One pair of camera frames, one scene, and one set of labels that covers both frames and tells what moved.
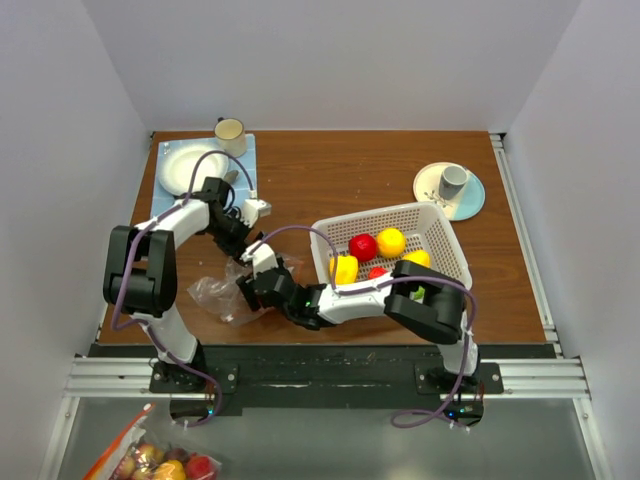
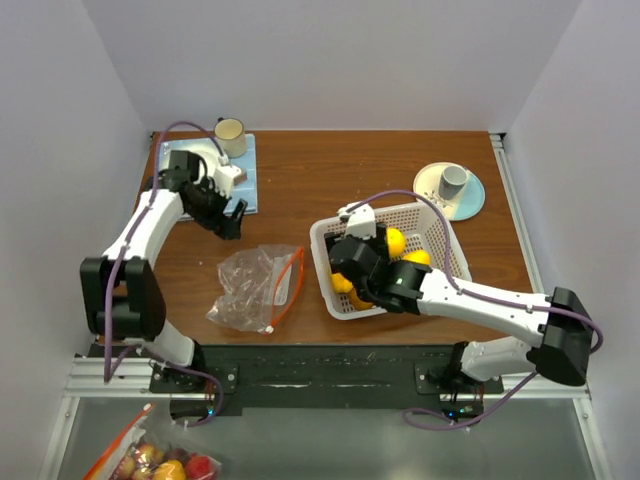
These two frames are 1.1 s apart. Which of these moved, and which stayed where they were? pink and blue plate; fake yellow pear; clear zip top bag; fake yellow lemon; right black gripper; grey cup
Moved: clear zip top bag; right black gripper
Stayed: fake yellow pear; pink and blue plate; grey cup; fake yellow lemon
